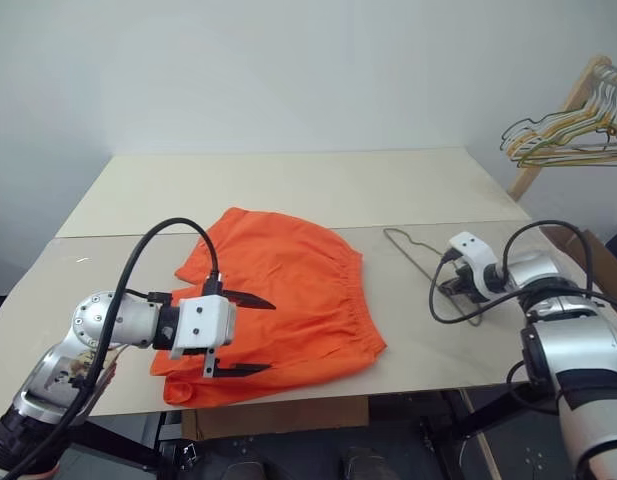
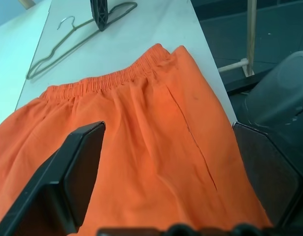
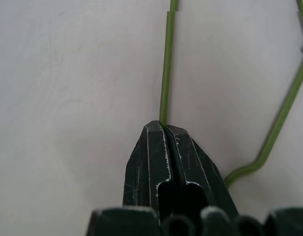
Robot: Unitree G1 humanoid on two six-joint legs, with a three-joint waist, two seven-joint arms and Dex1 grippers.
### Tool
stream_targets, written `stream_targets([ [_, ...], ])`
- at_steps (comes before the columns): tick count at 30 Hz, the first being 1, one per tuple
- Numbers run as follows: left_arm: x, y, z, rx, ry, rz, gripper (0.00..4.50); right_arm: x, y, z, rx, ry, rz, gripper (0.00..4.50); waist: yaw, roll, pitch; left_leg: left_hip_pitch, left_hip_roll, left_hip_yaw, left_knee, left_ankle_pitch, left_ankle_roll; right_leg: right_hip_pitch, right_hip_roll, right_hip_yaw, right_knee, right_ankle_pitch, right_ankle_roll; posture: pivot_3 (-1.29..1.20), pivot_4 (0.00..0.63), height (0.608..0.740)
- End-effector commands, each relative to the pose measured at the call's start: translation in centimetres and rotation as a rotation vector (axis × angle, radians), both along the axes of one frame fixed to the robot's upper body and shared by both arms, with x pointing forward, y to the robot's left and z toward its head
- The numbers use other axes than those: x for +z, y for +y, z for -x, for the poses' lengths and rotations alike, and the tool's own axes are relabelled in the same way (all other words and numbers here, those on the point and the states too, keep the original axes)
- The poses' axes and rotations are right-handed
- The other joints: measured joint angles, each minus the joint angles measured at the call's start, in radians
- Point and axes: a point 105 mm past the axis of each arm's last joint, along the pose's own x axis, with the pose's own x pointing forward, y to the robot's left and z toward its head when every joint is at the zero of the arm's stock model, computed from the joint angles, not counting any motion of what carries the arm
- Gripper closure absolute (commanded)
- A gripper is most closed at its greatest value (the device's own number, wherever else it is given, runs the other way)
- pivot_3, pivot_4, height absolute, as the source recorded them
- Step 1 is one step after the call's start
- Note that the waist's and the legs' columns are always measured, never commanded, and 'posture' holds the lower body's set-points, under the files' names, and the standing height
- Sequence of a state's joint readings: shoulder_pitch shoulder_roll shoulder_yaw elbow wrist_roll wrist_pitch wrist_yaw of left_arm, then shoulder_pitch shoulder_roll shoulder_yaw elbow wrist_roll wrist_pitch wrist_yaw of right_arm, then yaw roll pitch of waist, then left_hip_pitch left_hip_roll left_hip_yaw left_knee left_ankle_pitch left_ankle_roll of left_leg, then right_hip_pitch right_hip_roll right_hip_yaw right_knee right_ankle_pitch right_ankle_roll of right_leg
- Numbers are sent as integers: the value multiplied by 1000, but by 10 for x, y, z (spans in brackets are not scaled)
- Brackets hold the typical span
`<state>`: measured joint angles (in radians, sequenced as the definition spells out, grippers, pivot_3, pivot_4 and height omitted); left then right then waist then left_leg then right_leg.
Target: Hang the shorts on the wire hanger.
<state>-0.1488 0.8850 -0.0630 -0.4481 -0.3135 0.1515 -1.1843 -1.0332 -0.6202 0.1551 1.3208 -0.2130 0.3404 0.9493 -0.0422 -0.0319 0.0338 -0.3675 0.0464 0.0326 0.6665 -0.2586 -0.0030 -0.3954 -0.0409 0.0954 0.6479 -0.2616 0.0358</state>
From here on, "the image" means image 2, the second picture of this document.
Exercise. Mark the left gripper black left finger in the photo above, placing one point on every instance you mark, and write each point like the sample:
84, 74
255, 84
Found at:
55, 177

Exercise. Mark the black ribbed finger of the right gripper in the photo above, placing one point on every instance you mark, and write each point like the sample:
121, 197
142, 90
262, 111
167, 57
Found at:
100, 14

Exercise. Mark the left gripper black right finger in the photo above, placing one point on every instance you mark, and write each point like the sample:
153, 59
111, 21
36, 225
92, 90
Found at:
276, 177

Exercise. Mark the orange elastic-waist shorts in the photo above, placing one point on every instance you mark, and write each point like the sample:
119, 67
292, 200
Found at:
146, 137

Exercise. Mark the light wooden slat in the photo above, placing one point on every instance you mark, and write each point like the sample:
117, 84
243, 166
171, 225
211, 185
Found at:
27, 3

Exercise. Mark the dark rounded plastic shell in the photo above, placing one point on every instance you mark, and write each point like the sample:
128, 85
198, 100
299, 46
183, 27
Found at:
281, 93

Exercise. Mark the black flat bar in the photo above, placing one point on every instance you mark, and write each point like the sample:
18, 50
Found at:
247, 82

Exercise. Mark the wooden horizontal dowel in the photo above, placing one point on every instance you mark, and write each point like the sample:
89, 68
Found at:
231, 66

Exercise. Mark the wooden upright post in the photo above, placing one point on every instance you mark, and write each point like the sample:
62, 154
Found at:
252, 37

